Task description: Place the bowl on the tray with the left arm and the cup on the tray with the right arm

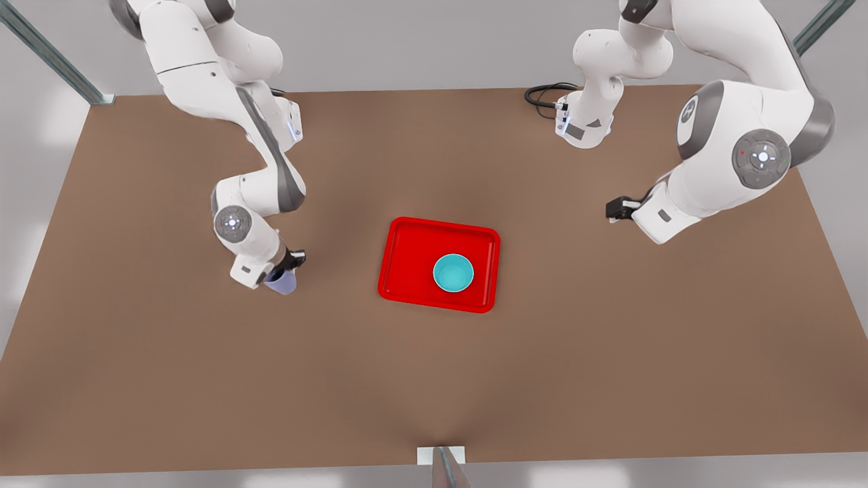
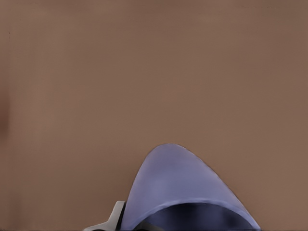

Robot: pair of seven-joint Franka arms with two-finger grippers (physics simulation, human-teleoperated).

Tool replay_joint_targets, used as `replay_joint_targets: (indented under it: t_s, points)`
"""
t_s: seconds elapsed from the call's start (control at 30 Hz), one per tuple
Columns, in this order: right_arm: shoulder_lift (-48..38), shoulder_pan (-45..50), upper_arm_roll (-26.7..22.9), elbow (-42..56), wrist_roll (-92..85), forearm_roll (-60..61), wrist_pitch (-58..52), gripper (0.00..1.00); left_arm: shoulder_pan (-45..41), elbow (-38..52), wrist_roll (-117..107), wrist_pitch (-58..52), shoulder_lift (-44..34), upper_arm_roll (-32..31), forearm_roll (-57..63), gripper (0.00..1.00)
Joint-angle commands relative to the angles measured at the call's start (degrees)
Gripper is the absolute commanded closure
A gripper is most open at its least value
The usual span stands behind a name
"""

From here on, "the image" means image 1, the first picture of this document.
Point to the teal bowl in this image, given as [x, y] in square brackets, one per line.
[453, 273]

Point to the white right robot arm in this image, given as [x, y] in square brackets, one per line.
[203, 74]

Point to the lavender cup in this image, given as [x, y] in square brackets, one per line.
[283, 280]

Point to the red tray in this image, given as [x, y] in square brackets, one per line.
[407, 264]

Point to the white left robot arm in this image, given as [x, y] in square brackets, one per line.
[732, 129]

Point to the silver frame post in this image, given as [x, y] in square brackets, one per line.
[51, 57]
[444, 466]
[822, 24]

